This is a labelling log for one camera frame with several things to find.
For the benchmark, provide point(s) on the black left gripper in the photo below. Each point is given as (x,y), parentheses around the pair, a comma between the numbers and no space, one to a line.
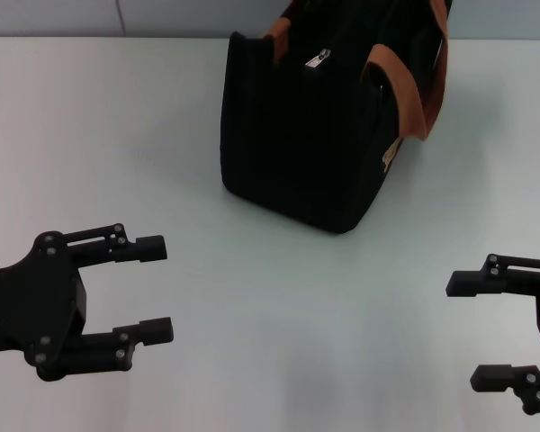
(31,306)

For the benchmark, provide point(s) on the silver zipper pull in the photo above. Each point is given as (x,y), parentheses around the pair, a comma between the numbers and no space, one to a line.
(317,58)

